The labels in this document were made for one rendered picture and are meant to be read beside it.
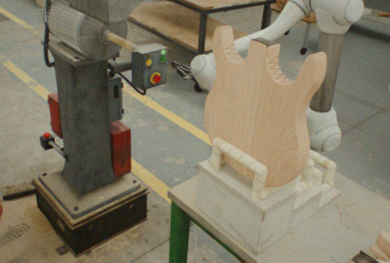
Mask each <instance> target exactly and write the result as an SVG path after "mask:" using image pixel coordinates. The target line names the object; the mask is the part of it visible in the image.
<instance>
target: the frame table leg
mask: <svg viewBox="0 0 390 263"><path fill-rule="evenodd" d="M190 222H191V220H190V219H189V218H188V217H186V216H185V215H184V214H181V208H180V207H179V206H177V205H176V203H175V202H173V201H172V204H171V218H170V232H169V260H168V263H188V247H189V238H190Z"/></svg>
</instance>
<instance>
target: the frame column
mask: <svg viewBox="0 0 390 263"><path fill-rule="evenodd" d="M50 52H51V51H50ZM51 54H52V56H53V58H54V66H55V76H56V83H57V94H58V105H59V112H60V117H61V123H62V134H63V146H64V151H65V152H66V153H67V154H68V160H69V161H68V162H67V160H65V166H64V168H63V170H62V176H63V177H64V178H65V179H66V180H67V181H68V182H69V183H70V184H71V185H72V186H73V187H74V188H75V190H76V191H77V192H78V193H80V194H84V193H86V192H89V191H91V190H94V189H96V188H97V187H99V186H102V185H103V184H106V183H109V182H111V181H113V180H116V179H117V178H115V174H114V170H113V166H112V149H111V134H110V106H109V91H108V76H107V60H103V61H101V62H98V63H93V64H89V65H84V66H79V67H74V66H73V65H71V64H69V63H68V62H67V61H66V60H64V59H63V58H61V57H59V56H58V55H56V54H55V53H53V52H51Z"/></svg>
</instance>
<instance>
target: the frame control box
mask: <svg viewBox="0 0 390 263"><path fill-rule="evenodd" d="M163 49H164V50H165V54H164V55H162V54H161V50H163ZM147 53H150V54H151V57H150V58H146V54H147ZM162 56H165V58H166V59H165V61H164V62H161V58H162ZM148 60H151V65H149V66H148V65H147V64H146V63H147V61H148ZM166 70H167V48H165V47H163V46H162V45H160V44H158V43H152V44H147V45H144V46H141V47H138V51H137V52H132V82H130V81H129V80H128V79H127V78H126V76H124V75H123V74H121V73H117V74H119V75H120V76H121V78H122V79H124V80H125V81H126V82H127V83H128V84H129V85H130V86H131V87H132V88H133V89H134V90H135V91H137V92H138V94H140V95H142V96H145V95H146V90H147V89H149V88H152V87H155V86H159V85H163V84H165V83H166ZM156 75H160V76H161V81H160V82H159V83H156V82H154V76H156ZM114 76H115V74H114V73H111V75H110V78H114ZM138 88H139V89H141V90H143V92H142V91H140V90H139V89H138Z"/></svg>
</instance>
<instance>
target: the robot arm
mask: <svg viewBox="0 0 390 263"><path fill-rule="evenodd" d="M363 11H364V3H363V2H362V0H289V2H288V3H287V5H286V6H285V8H284V9H283V11H282V12H281V13H280V15H279V17H278V18H277V19H276V21H275V22H274V23H273V24H272V25H271V26H269V27H267V28H265V29H263V30H261V31H259V32H257V33H253V34H252V35H248V36H245V37H242V38H240V39H237V40H234V41H233V42H234V47H235V49H236V51H237V53H240V52H242V51H246V50H248V49H249V41H250V40H251V39H254V38H258V37H262V38H265V39H268V40H271V41H273V40H275V39H277V38H278V37H280V36H281V35H283V34H284V33H286V32H287V31H289V29H290V28H291V27H292V26H293V25H295V24H296V23H298V22H299V21H301V20H302V19H304V17H306V16H307V15H308V14H309V13H310V12H311V13H315V14H316V19H317V26H318V28H319V30H320V34H319V41H318V47H317V53H318V52H324V53H325V54H326V56H327V65H326V71H325V75H324V79H323V81H322V84H321V86H320V87H319V89H318V90H317V91H316V92H315V94H314V95H313V96H312V98H311V99H310V102H309V103H308V106H307V114H306V121H307V129H308V134H309V139H310V148H312V149H315V150H317V151H320V152H330V151H332V150H334V149H335V148H337V146H338V145H339V143H340V140H341V132H340V129H339V127H338V123H337V118H336V111H335V110H334V108H333V107H332V103H333V96H334V92H335V85H336V79H337V74H338V68H339V61H340V56H341V50H342V43H343V39H344V33H346V32H347V31H348V30H349V28H350V26H351V25H352V24H354V23H356V22H357V21H358V20H359V19H360V18H361V15H362V13H363ZM171 67H173V68H175V69H176V70H177V73H178V74H179V75H181V76H182V77H183V79H184V80H186V79H190V80H193V81H194V82H195V84H196V85H198V86H200V88H201V89H204V90H205V91H207V92H208V93H209V92H210V90H211V89H212V87H213V85H214V82H215V76H216V65H215V58H214V55H213V53H210V54H208V55H198V56H196V57H194V58H193V60H192V62H191V65H186V66H185V65H181V64H180V63H178V62H177V61H175V60H173V61H172V63H171Z"/></svg>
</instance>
